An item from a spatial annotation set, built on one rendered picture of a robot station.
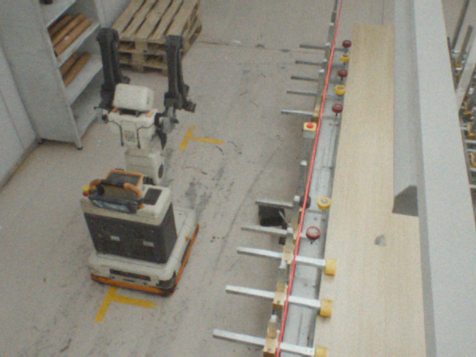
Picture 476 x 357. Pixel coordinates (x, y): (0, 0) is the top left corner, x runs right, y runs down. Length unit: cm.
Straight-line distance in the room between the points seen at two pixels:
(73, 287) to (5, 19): 216
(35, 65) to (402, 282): 337
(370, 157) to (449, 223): 256
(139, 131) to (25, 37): 168
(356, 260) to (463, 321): 205
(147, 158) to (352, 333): 172
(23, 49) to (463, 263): 415
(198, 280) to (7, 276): 141
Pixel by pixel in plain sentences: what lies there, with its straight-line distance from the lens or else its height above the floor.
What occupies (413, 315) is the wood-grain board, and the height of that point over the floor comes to 90.
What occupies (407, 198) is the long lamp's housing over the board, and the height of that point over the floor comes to 235.
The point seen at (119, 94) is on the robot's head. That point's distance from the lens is 316.
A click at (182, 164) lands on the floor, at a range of 462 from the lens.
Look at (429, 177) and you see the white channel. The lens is 89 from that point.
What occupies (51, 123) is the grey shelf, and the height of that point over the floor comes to 28.
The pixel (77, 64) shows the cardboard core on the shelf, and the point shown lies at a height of 59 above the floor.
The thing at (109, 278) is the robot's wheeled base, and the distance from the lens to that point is 371.
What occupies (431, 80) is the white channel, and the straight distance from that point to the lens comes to 115.
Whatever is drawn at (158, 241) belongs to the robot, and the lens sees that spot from 328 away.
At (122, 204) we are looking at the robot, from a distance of 300.
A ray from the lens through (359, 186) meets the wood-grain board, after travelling 314.
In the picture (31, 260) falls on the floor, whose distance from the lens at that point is 416.
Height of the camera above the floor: 303
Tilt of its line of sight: 43 degrees down
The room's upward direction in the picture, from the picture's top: 1 degrees counter-clockwise
